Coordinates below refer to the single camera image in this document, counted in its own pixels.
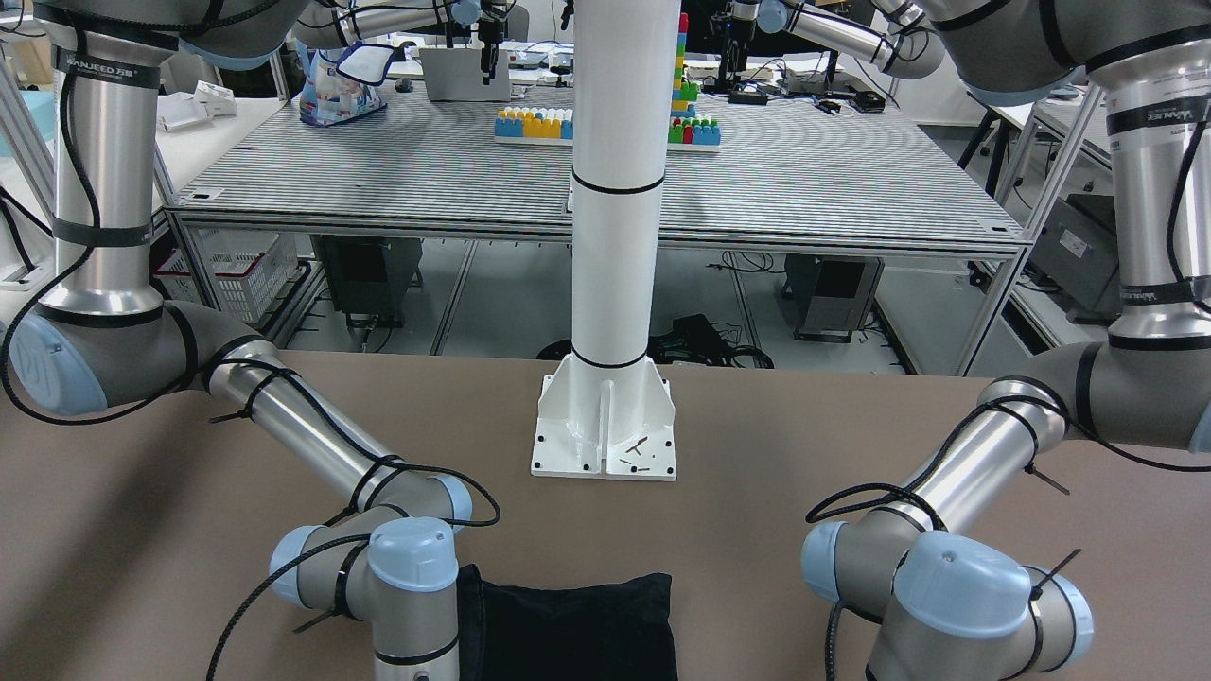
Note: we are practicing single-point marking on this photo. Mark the white open box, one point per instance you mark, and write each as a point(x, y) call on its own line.
point(457, 76)

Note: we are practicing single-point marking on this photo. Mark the toy brick tower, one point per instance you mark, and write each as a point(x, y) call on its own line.
point(688, 129)

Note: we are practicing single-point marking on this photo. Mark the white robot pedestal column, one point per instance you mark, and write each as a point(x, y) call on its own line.
point(606, 412)

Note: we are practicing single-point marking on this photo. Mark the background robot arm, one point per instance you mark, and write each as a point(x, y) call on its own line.
point(909, 50)

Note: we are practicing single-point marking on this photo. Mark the grey control box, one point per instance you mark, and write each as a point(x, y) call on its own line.
point(832, 294)
point(368, 276)

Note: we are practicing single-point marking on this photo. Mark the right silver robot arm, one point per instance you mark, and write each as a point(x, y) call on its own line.
point(99, 338)

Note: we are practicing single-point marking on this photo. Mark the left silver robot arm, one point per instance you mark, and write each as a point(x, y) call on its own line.
point(949, 607)

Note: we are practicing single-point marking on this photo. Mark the printed plastic bag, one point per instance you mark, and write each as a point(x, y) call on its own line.
point(341, 85)

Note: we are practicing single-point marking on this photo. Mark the white plastic basket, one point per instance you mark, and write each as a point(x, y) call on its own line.
point(248, 269)

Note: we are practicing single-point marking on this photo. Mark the black graphic t-shirt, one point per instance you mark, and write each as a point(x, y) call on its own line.
point(598, 632)

